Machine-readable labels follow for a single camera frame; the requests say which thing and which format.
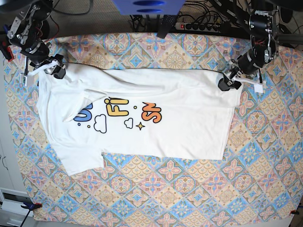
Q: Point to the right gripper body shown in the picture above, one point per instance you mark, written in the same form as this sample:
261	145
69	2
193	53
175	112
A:
26	78

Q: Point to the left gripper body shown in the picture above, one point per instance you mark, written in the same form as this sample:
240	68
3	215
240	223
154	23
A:
233	73

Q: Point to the white printed T-shirt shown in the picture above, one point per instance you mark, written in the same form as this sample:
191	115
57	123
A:
151	112

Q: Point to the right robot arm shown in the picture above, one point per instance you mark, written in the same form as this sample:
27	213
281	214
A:
28	31

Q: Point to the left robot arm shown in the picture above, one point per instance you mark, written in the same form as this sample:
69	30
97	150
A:
264	48

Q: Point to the red blue clamp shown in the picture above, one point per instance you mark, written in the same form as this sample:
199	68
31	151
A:
5	44

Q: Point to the patterned tablecloth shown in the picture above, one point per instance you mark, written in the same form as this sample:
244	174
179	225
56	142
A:
259	179

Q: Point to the white cabinet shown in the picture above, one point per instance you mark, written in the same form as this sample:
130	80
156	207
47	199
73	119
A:
12	190

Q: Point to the orange clamp right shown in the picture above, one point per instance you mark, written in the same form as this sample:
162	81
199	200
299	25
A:
295	212

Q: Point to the black power strip red switch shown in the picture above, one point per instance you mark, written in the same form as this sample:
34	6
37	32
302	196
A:
197	27

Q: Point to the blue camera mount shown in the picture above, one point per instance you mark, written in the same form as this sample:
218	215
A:
149	7

